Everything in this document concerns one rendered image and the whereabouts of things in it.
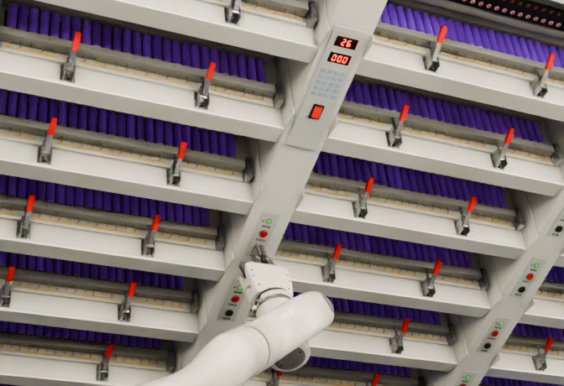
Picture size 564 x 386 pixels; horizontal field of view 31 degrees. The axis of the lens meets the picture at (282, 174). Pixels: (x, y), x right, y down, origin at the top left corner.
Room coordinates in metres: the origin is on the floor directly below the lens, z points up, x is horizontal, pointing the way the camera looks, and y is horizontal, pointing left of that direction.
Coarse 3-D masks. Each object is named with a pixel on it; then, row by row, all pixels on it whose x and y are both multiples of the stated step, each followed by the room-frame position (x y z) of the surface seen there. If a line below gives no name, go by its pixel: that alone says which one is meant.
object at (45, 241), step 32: (0, 224) 1.69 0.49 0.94; (32, 224) 1.72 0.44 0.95; (96, 224) 1.80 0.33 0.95; (224, 224) 1.95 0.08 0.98; (64, 256) 1.72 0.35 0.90; (96, 256) 1.75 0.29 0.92; (128, 256) 1.77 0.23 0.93; (160, 256) 1.81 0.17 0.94; (192, 256) 1.85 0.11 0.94; (224, 256) 1.89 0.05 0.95
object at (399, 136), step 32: (352, 96) 2.02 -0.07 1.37; (384, 96) 2.07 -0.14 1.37; (416, 96) 2.13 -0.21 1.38; (448, 96) 2.18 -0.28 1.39; (352, 128) 1.96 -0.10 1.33; (384, 128) 2.01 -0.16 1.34; (416, 128) 2.06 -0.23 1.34; (448, 128) 2.09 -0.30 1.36; (480, 128) 2.15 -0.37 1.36; (512, 128) 2.11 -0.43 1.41; (544, 128) 2.30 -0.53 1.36; (384, 160) 1.98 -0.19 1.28; (416, 160) 2.00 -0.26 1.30; (448, 160) 2.03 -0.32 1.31; (480, 160) 2.08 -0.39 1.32; (512, 160) 2.14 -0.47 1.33; (544, 160) 2.19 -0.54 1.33; (544, 192) 2.15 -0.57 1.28
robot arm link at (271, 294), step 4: (264, 292) 1.70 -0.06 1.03; (268, 292) 1.70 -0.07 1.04; (272, 292) 1.70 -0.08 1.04; (276, 292) 1.70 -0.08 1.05; (280, 292) 1.71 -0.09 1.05; (284, 292) 1.71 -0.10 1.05; (288, 292) 1.72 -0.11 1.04; (260, 296) 1.70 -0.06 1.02; (264, 296) 1.69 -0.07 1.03; (268, 296) 1.69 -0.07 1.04; (272, 296) 1.69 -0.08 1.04; (276, 296) 1.69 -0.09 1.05; (280, 296) 1.69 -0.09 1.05; (284, 296) 1.70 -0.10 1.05; (288, 296) 1.71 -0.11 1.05; (260, 300) 1.69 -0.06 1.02; (264, 300) 1.68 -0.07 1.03; (260, 304) 1.68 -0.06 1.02; (252, 308) 1.69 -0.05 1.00; (256, 308) 1.68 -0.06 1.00
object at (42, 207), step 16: (0, 208) 1.71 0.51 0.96; (16, 208) 1.73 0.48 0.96; (48, 208) 1.75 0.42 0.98; (64, 208) 1.77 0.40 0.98; (80, 208) 1.79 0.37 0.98; (80, 224) 1.77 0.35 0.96; (112, 224) 1.82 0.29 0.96; (128, 224) 1.83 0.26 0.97; (144, 224) 1.84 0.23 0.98; (160, 224) 1.86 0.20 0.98; (176, 224) 1.88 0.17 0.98
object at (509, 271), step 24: (528, 192) 2.25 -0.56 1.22; (552, 216) 2.16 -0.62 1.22; (552, 240) 2.18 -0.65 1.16; (504, 264) 2.19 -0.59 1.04; (528, 264) 2.17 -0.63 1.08; (552, 264) 2.19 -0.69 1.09; (504, 288) 2.16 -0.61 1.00; (504, 312) 2.17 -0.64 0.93; (480, 336) 2.16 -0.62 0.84; (504, 336) 2.19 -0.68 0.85; (480, 360) 2.18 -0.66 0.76; (432, 384) 2.20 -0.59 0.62
